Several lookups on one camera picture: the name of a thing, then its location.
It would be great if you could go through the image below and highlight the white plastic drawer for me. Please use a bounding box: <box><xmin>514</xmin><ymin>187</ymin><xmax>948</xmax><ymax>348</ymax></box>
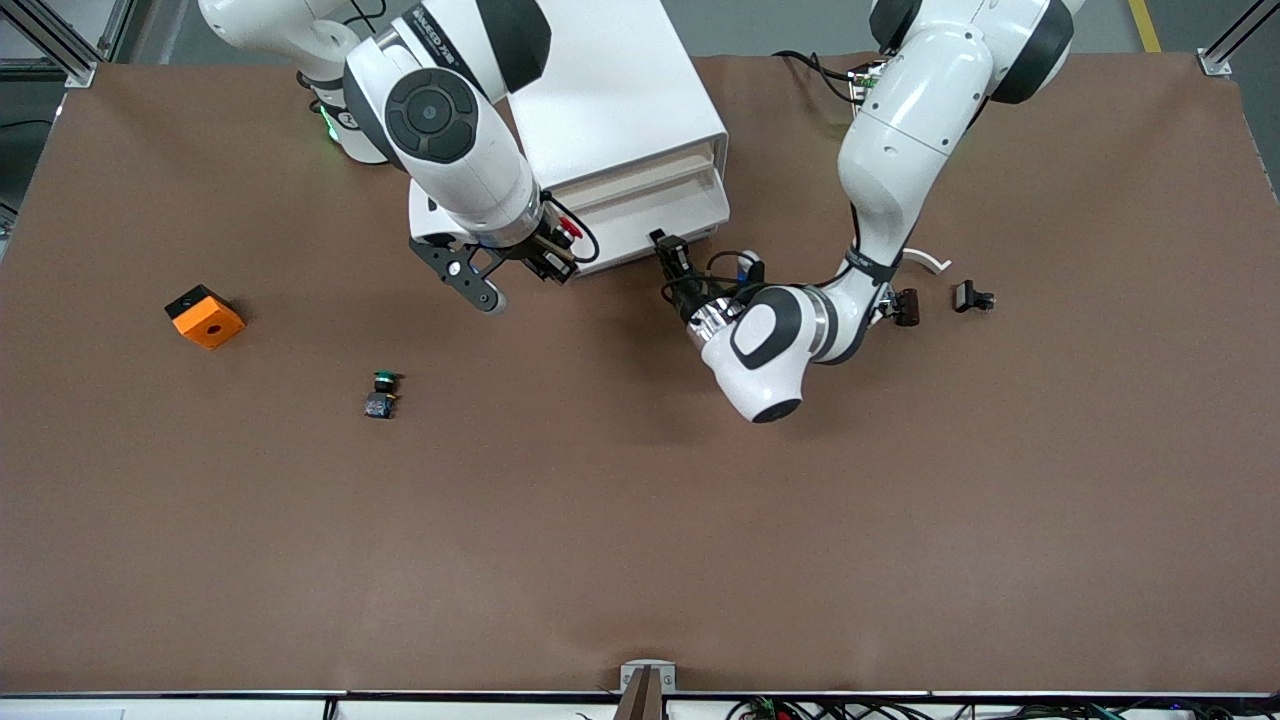
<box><xmin>560</xmin><ymin>165</ymin><xmax>731</xmax><ymax>278</ymax></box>

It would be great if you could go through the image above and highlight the white drawer cabinet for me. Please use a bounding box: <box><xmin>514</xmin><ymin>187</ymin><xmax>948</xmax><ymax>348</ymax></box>
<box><xmin>505</xmin><ymin>0</ymin><xmax>731</xmax><ymax>241</ymax></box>

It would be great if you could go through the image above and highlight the brown table mat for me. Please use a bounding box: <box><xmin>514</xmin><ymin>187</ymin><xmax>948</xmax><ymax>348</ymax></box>
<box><xmin>0</xmin><ymin>50</ymin><xmax>1280</xmax><ymax>696</ymax></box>

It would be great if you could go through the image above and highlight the orange block with black face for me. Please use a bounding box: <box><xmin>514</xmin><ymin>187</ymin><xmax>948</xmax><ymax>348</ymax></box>
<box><xmin>164</xmin><ymin>284</ymin><xmax>247</xmax><ymax>351</ymax></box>

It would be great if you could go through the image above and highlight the green push button switch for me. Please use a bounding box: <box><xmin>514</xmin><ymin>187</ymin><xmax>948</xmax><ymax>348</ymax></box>
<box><xmin>364</xmin><ymin>369</ymin><xmax>404</xmax><ymax>421</ymax></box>

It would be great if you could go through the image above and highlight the black arm base cable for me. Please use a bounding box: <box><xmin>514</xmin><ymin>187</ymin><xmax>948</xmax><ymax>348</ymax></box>
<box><xmin>773</xmin><ymin>48</ymin><xmax>873</xmax><ymax>106</ymax></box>

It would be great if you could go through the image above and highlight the grey metal edge bracket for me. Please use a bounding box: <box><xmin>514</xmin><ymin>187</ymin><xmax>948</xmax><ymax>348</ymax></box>
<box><xmin>618</xmin><ymin>658</ymin><xmax>679</xmax><ymax>720</ymax></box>

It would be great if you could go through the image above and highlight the white table edge rail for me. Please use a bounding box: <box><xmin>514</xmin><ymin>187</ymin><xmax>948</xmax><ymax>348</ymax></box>
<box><xmin>0</xmin><ymin>690</ymin><xmax>1280</xmax><ymax>720</ymax></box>

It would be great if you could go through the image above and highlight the aluminium frame post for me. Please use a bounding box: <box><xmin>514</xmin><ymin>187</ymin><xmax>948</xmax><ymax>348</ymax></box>
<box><xmin>0</xmin><ymin>0</ymin><xmax>101</xmax><ymax>89</ymax></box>
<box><xmin>1198</xmin><ymin>0</ymin><xmax>1280</xmax><ymax>79</ymax></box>

